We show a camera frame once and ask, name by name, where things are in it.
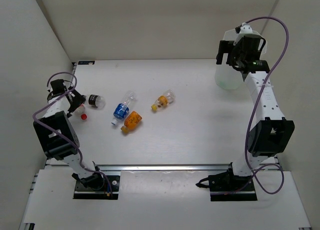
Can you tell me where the clear red-label cola bottle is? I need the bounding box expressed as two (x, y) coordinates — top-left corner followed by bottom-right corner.
(72, 104), (88, 121)

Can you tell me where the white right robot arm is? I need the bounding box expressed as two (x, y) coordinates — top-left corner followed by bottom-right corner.
(216, 34), (295, 190)

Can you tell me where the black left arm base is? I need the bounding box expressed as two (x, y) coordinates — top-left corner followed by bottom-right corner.
(72, 173), (121, 200)

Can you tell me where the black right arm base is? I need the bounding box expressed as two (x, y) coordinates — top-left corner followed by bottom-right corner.
(195, 163), (258, 201)

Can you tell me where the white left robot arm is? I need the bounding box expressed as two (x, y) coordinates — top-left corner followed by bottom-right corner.
(33, 79), (105, 190)

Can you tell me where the white translucent bin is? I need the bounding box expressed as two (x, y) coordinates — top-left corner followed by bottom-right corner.
(215, 29), (260, 90)

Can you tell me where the black-label clear bottle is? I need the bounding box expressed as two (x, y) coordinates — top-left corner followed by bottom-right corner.
(83, 94), (106, 110)

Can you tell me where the dark label sticker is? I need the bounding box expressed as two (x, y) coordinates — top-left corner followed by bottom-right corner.
(77, 61), (95, 65)

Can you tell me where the blue-label clear bottle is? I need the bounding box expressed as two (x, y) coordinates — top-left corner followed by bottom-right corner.
(111, 91), (137, 126)

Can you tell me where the orange sea-buckthorn juice bottle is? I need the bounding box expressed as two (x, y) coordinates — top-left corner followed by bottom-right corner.
(121, 111), (142, 134)

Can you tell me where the small yellow-cap clear bottle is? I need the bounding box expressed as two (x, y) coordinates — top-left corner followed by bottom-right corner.
(151, 90), (176, 112)

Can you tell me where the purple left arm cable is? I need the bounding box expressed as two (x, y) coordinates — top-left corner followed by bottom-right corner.
(33, 72), (113, 197)

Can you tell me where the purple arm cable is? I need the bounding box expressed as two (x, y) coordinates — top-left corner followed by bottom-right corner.
(33, 72), (113, 197)
(210, 16), (290, 196)

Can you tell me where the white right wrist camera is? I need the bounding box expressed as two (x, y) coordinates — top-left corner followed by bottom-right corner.
(233, 23), (253, 46)

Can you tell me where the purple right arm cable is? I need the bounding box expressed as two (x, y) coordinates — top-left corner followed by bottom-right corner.
(210, 16), (290, 196)

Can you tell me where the aluminium table edge rail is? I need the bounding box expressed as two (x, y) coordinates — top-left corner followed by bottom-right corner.
(99, 164), (228, 172)

